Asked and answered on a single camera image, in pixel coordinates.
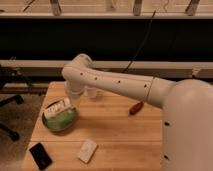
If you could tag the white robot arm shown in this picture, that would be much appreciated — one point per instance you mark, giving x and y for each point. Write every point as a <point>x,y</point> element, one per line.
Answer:
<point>187,107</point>

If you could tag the green ceramic bowl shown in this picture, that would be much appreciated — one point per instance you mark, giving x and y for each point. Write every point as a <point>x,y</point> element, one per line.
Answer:
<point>62,121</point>

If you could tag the white plastic cup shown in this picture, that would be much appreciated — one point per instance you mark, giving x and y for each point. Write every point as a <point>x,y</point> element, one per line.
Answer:
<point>92,92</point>

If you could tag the brown sausage-shaped object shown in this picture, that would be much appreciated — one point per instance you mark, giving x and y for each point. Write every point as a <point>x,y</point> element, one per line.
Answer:
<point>136,108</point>

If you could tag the black office chair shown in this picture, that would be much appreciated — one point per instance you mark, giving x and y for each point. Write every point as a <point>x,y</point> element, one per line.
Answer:
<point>4,73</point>

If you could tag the black smartphone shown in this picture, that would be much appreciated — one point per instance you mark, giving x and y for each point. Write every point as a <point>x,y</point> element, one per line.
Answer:
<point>40,156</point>

